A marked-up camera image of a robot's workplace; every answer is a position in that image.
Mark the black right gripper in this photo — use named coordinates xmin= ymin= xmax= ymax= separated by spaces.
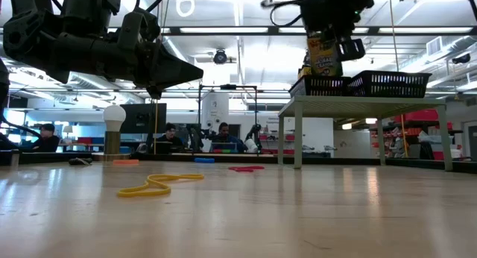
xmin=300 ymin=0 xmax=375 ymax=62

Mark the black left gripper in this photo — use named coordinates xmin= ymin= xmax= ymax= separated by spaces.
xmin=55 ymin=32 xmax=204 ymax=101

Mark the Crayola box with blue print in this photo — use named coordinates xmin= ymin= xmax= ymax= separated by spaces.
xmin=307 ymin=29 xmax=344 ymax=78

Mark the black plastic mesh basket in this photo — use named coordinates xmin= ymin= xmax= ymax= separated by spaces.
xmin=348 ymin=70 xmax=433 ymax=98
xmin=288 ymin=75 xmax=354 ymax=98

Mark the white pillar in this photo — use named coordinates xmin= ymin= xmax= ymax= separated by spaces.
xmin=200 ymin=92 xmax=230 ymax=154

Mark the black monitor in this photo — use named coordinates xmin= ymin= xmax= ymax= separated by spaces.
xmin=119 ymin=103 xmax=168 ymax=135

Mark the person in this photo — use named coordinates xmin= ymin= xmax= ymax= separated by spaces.
xmin=211 ymin=122 xmax=247 ymax=154
xmin=156 ymin=122 xmax=186 ymax=147
xmin=31 ymin=123 xmax=61 ymax=153

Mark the overhead bar with light strips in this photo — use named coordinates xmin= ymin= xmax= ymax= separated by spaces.
xmin=107 ymin=25 xmax=477 ymax=36

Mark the pale green metal riser shelf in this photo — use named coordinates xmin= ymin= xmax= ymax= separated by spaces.
xmin=277 ymin=95 xmax=454 ymax=172

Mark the lamp with white globe bulb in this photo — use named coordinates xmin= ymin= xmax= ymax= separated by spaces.
xmin=91 ymin=104 xmax=132 ymax=162

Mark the white ceiling air vent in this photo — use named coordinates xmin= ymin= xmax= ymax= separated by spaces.
xmin=426 ymin=37 xmax=443 ymax=57

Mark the white partition board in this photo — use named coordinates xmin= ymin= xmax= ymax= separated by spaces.
xmin=283 ymin=117 xmax=335 ymax=157

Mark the red storage bins rack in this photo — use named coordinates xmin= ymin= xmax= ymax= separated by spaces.
xmin=368 ymin=108 xmax=465 ymax=160

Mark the red rubber band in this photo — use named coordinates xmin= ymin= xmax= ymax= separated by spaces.
xmin=227 ymin=165 xmax=265 ymax=173

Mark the yellow rubber band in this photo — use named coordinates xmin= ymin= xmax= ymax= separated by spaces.
xmin=117 ymin=173 xmax=205 ymax=198

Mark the black overhead camera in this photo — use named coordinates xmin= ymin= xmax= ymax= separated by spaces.
xmin=212 ymin=48 xmax=228 ymax=65

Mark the black background station frame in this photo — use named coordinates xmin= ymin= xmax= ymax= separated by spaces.
xmin=197 ymin=84 xmax=259 ymax=154

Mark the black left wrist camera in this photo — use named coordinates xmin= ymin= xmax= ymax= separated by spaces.
xmin=117 ymin=10 xmax=161 ymax=52

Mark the white hanging cable loop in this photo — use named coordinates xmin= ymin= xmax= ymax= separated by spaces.
xmin=175 ymin=0 xmax=195 ymax=18

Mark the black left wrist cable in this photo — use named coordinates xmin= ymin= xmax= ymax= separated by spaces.
xmin=133 ymin=0 xmax=168 ymax=13

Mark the yellow hanging cord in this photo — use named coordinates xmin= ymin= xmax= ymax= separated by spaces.
xmin=388 ymin=0 xmax=409 ymax=158

